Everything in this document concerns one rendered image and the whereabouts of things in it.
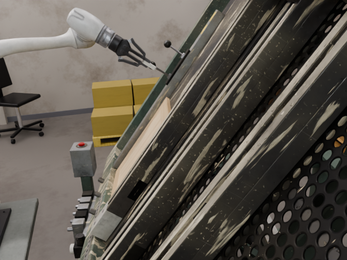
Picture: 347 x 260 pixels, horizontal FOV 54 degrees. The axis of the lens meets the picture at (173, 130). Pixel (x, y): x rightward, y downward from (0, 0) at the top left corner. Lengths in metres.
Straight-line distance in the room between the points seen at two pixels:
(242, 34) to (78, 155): 1.29
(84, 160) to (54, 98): 3.55
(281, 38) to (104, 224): 0.92
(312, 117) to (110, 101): 4.05
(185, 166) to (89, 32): 0.94
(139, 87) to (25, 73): 1.84
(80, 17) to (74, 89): 3.95
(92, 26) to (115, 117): 2.69
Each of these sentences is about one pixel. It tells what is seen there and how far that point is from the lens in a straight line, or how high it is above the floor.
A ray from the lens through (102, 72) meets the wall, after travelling 5.46.
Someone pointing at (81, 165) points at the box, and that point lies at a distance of 2.10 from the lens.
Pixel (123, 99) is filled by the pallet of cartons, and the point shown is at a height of 0.47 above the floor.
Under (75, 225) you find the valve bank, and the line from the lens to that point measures 1.74.
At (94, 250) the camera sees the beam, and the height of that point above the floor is 0.90.
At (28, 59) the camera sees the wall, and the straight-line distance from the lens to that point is 5.47.
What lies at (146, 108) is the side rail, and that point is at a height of 1.14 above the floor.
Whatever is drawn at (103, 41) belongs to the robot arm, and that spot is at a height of 1.56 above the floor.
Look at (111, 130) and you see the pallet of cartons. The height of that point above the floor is 0.20.
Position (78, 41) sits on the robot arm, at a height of 1.56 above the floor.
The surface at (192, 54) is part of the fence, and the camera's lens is 1.67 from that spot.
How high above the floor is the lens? 1.77
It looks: 22 degrees down
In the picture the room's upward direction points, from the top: 2 degrees counter-clockwise
